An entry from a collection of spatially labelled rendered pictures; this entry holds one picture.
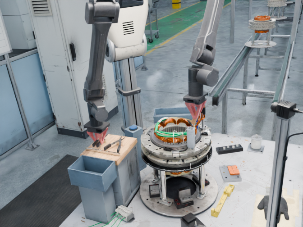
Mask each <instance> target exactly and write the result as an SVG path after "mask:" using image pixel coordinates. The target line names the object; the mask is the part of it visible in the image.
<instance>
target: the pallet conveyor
mask: <svg viewBox="0 0 303 227"><path fill-rule="evenodd" d="M301 1H302V3H301V5H300V13H299V20H298V22H297V25H296V33H295V40H294V41H293V44H291V43H290V42H291V34H292V32H291V34H290V35H274V28H273V29H272V31H271V35H270V37H271V41H273V38H289V42H288V45H287V49H286V50H269V49H268V48H265V53H264V55H260V48H257V55H251V54H250V53H251V52H252V50H253V48H251V47H247V48H246V50H245V51H244V52H243V54H242V55H241V57H240V58H239V60H238V61H237V63H236V64H235V65H234V67H233V68H232V70H231V71H230V73H229V74H228V75H227V77H226V78H225V80H224V81H223V82H222V84H221V85H220V87H219V88H218V90H217V91H216V93H215V94H214V95H213V97H212V106H213V105H216V106H218V104H219V103H220V101H221V100H222V132H221V133H222V134H227V106H228V91H231V92H242V93H243V98H242V106H245V105H246V97H247V96H248V97H258V98H268V99H273V101H272V103H274V102H277V101H278V102H280V103H281V102H283V101H284V99H285V89H286V84H287V79H288V78H289V72H290V64H291V59H292V58H293V52H294V44H296V43H295V42H296V35H297V32H298V24H299V22H300V17H301V14H302V12H301V11H302V10H303V9H302V10H301V7H302V8H303V0H301ZM292 7H295V6H294V5H286V6H284V14H283V16H284V15H285V14H288V13H294V11H292V12H285V8H292ZM277 10H278V11H279V7H274V14H273V16H275V14H277V16H278V11H277ZM275 23H276V33H277V32H278V27H279V25H278V24H293V21H275ZM291 28H292V27H291ZM261 37H266V40H267V33H266V35H262V33H257V34H256V35H255V39H254V40H255V41H260V40H261ZM245 47H246V46H245V45H244V47H243V48H242V49H241V51H240V52H239V53H238V55H237V56H236V57H235V59H234V60H233V62H232V63H231V64H230V66H229V67H228V68H227V70H226V71H225V72H224V74H223V75H222V76H221V78H220V79H219V81H218V83H217V84H216V85H215V86H214V87H213V88H212V90H211V91H210V93H209V96H211V94H212V93H213V91H214V90H215V89H216V88H217V86H218V85H219V83H220V82H221V80H222V79H223V78H224V76H225V75H226V73H227V72H228V71H229V69H230V68H231V66H232V65H233V64H234V62H235V61H236V59H237V58H238V57H239V55H240V54H241V53H242V51H243V50H244V48H245ZM267 51H281V52H286V53H285V56H277V55H267ZM249 57H250V58H256V71H255V74H256V75H255V76H256V77H258V70H259V69H260V70H276V71H280V75H279V79H278V82H277V86H276V90H275V91H262V90H251V89H247V78H248V58H249ZM259 58H273V59H284V60H283V64H282V67H281V68H261V67H260V66H259ZM243 64H244V73H243V89H240V88H229V87H230V85H231V83H232V82H233V80H234V79H235V77H236V76H237V74H238V72H239V71H240V69H241V67H242V66H243ZM249 93H253V94H264V95H253V94H249ZM268 95H274V96H268ZM277 121H278V117H277V115H276V113H274V115H273V124H272V133H271V140H270V141H275V138H276V130H277ZM227 135H228V134H227Z"/></svg>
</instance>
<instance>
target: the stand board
mask: <svg viewBox="0 0 303 227"><path fill-rule="evenodd" d="M120 137H121V139H123V138H124V137H125V138H124V139H123V140H122V141H121V142H122V143H123V146H121V149H120V151H119V153H120V156H116V155H111V154H104V153H98V152H93V151H88V150H84V151H83V152H82V153H81V154H80V155H86V156H91V157H96V158H101V159H108V160H113V161H115V165H119V163H120V162H121V161H122V160H123V159H124V158H125V156H126V155H127V154H128V153H129V151H130V150H131V149H132V148H133V147H134V146H135V145H136V143H137V138H133V137H126V136H118V135H111V134H108V135H107V136H106V137H105V140H106V143H103V144H102V145H100V146H99V147H98V148H97V147H96V145H95V146H94V147H93V146H92V144H93V143H92V144H91V145H90V146H89V147H88V148H93V149H98V150H104V147H105V146H106V145H108V144H109V143H113V142H115V141H117V140H119V138H120ZM117 148H118V145H117V144H116V143H115V144H113V145H112V146H111V147H110V148H108V149H107V150H106V151H111V152H117Z"/></svg>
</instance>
